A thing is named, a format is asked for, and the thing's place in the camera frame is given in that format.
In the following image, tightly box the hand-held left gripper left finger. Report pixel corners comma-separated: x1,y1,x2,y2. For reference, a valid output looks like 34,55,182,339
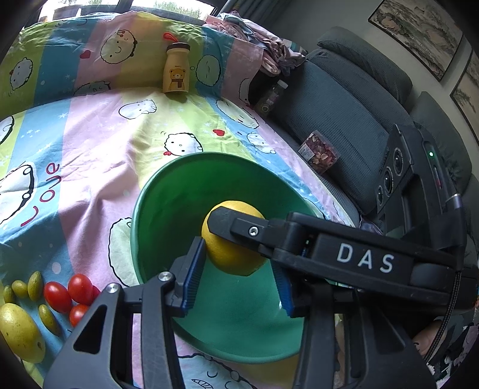
43,236,207,389

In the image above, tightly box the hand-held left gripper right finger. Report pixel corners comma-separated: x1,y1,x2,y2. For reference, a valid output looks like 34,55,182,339
274,262,436,389

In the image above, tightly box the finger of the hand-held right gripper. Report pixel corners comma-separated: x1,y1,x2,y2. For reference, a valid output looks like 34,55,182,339
206,207,317,260

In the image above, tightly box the yellow lemon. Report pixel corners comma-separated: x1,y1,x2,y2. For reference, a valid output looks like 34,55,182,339
201,201,268,277

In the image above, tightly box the green plastic bowl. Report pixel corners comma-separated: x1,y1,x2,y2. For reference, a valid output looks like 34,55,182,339
131,153,330,364

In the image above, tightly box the yellow-green pear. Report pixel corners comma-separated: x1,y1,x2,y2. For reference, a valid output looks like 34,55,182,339
0,303,46,363

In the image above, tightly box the person's leg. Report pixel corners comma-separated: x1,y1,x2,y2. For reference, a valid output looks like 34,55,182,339
412,318,450,360

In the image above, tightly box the clear box of dried fruit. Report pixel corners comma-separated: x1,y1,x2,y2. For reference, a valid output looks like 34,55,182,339
298,130,339,173

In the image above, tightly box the dark grey sofa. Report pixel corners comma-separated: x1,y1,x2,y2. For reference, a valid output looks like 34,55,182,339
254,26,479,233

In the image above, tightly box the dark glass jar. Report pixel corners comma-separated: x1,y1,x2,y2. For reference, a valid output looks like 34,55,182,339
256,79,289,115

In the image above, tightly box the pastel cartoon printed blanket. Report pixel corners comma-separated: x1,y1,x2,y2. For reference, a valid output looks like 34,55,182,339
0,11,356,389

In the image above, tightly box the yellow bear-print bottle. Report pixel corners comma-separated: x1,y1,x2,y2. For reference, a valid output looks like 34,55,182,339
162,42,191,94

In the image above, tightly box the pile of pink clothes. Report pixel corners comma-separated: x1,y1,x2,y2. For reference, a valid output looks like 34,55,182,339
204,11,307,77

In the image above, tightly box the framed landscape painting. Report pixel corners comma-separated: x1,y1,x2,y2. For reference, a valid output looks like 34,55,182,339
451,62,479,128
369,0,465,81

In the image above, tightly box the window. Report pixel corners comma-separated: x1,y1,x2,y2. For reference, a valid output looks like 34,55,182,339
48,0,218,19

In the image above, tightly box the black braided cable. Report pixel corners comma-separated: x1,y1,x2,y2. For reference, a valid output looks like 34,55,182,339
427,192,466,361

